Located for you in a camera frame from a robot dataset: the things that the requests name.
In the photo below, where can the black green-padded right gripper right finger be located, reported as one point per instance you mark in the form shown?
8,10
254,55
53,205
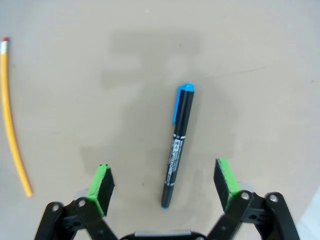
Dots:
226,185

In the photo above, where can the yellow pencil with red eraser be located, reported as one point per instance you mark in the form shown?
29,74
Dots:
7,115

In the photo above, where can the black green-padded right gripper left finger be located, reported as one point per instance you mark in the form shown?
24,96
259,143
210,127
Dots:
98,190

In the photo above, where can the black marker with blue cap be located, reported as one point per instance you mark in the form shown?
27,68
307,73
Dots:
178,140

